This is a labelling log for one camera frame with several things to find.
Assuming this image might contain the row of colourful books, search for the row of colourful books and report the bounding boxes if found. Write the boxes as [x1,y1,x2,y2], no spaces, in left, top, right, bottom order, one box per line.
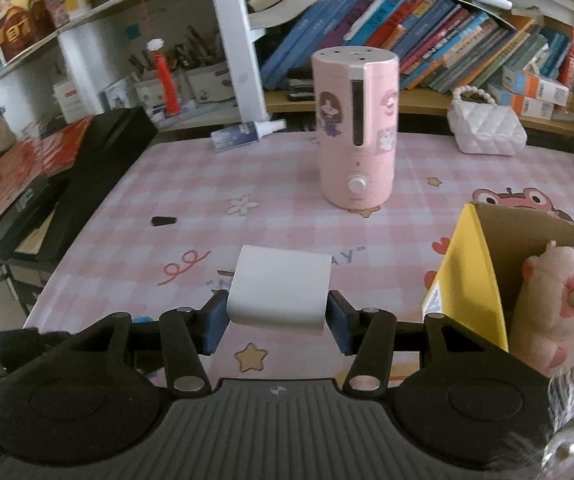
[259,0,574,94]

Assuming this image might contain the white pen holder boxes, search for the white pen holder boxes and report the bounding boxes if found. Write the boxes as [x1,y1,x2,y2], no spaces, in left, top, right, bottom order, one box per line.
[131,59,228,113]

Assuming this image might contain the white quilted handbag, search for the white quilted handbag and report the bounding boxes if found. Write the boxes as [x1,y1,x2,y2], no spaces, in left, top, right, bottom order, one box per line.
[446,84,528,159]

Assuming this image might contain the yellow cardboard box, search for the yellow cardboard box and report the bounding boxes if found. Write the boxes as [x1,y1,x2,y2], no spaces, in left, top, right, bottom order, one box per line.
[420,202,574,378]

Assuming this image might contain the small spray bottle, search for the small spray bottle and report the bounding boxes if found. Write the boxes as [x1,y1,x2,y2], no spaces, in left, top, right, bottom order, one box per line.
[210,118,288,151]

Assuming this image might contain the pink humidifier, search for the pink humidifier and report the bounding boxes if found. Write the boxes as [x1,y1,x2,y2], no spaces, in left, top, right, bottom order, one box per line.
[310,45,400,211]

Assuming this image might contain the pink plush toy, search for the pink plush toy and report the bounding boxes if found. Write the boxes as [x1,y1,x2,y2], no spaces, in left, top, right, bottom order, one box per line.
[509,240,574,379]

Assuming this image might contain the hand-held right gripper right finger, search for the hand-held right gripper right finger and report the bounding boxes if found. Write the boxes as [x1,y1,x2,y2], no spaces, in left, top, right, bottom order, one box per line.
[325,289,498,395]

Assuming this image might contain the white box red label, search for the white box red label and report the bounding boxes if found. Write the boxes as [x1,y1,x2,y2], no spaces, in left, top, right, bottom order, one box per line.
[51,80,86,124]

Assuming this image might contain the pink checked tablecloth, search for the pink checked tablecloth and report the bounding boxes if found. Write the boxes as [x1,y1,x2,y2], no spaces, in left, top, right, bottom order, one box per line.
[23,129,574,387]

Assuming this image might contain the black keyboard case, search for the black keyboard case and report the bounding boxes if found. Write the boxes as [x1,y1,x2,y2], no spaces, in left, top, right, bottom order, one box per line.
[0,105,160,264]

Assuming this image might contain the white rectangular box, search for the white rectangular box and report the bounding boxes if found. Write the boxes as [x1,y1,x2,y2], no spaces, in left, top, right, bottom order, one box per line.
[226,244,332,337]

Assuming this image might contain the orange white box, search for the orange white box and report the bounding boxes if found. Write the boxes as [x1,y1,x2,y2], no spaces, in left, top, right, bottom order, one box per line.
[501,64,570,107]
[486,84,556,121]

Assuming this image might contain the printed figure gift box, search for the printed figure gift box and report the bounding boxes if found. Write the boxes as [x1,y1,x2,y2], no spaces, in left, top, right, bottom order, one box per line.
[0,0,56,65]

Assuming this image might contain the white bookshelf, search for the white bookshelf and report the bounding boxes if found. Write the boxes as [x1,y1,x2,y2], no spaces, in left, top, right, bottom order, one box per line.
[0,0,574,137]

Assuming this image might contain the red bottle figurine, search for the red bottle figurine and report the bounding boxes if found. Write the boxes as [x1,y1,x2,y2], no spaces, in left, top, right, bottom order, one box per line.
[146,37,183,117]

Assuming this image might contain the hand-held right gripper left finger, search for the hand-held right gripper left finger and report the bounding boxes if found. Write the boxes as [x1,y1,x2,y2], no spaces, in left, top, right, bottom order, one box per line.
[67,291,232,395]

